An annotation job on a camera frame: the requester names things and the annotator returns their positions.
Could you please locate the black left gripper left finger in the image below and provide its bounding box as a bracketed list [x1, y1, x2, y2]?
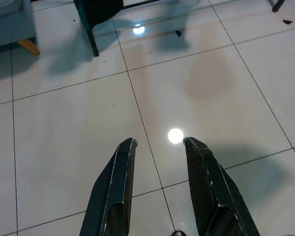
[79, 137, 138, 236]

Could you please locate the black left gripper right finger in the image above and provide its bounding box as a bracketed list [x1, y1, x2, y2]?
[183, 137, 260, 236]

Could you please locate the black metal clothes rack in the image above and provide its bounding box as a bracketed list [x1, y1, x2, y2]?
[73, 0, 286, 58]

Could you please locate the grey upholstered ottoman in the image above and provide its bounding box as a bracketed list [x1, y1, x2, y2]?
[0, 0, 41, 56]

